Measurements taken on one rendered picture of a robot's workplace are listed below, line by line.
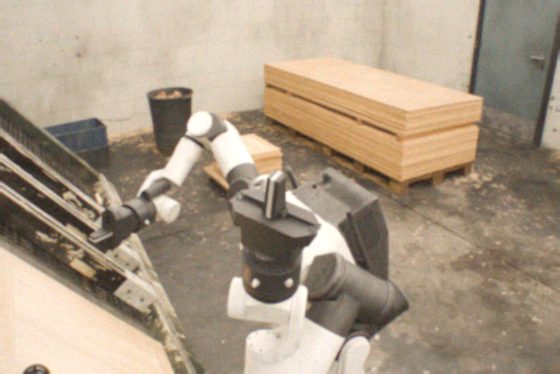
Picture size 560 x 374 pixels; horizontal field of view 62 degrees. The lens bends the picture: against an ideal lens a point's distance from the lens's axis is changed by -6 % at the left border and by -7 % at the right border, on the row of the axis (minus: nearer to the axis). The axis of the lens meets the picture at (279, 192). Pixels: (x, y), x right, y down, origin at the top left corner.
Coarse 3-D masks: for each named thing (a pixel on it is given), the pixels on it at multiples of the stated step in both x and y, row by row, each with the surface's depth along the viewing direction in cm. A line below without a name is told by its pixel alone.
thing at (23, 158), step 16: (0, 144) 160; (16, 144) 166; (16, 160) 164; (32, 160) 167; (32, 176) 169; (48, 176) 172; (64, 192) 176; (80, 192) 184; (80, 208) 182; (96, 208) 185
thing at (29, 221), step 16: (0, 192) 121; (0, 208) 123; (16, 208) 125; (32, 208) 130; (16, 224) 126; (32, 224) 128; (48, 224) 130; (32, 240) 130; (48, 240) 132; (64, 240) 134; (80, 240) 140; (64, 256) 136; (80, 256) 138; (96, 256) 141; (96, 272) 143; (112, 272) 145; (128, 272) 152; (112, 288) 147; (128, 288) 149; (144, 288) 152; (144, 304) 154
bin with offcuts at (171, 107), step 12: (156, 96) 539; (168, 96) 521; (180, 96) 506; (156, 108) 510; (168, 108) 508; (180, 108) 513; (156, 120) 518; (168, 120) 514; (180, 120) 519; (156, 132) 528; (168, 132) 521; (180, 132) 525; (156, 144) 539; (168, 144) 528
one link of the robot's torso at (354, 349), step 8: (360, 336) 129; (352, 344) 127; (360, 344) 127; (368, 344) 129; (344, 352) 127; (352, 352) 127; (360, 352) 128; (344, 360) 127; (352, 360) 128; (360, 360) 130; (336, 368) 130; (344, 368) 128; (352, 368) 130; (360, 368) 131
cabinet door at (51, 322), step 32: (0, 256) 105; (0, 288) 95; (32, 288) 106; (64, 288) 119; (0, 320) 86; (32, 320) 96; (64, 320) 106; (96, 320) 120; (0, 352) 79; (32, 352) 87; (64, 352) 96; (96, 352) 106; (128, 352) 119; (160, 352) 135
